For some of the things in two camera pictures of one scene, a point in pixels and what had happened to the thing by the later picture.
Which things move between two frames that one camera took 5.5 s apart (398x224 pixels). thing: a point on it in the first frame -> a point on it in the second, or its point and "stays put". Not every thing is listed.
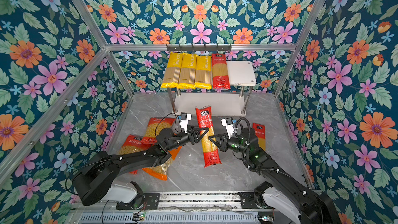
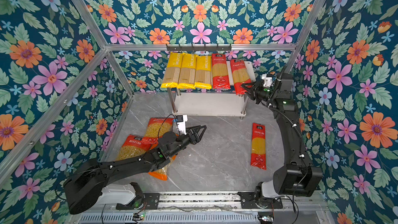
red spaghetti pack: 210,153 -> 241,74
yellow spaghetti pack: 187,74 stays put
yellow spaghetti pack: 203,72 stays put
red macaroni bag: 155,124 stays put
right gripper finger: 222,146 -> 251,94
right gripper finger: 223,137 -> 247,86
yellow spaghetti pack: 171,76 stays put
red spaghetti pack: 220,78 stays put
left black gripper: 192,138 stays put
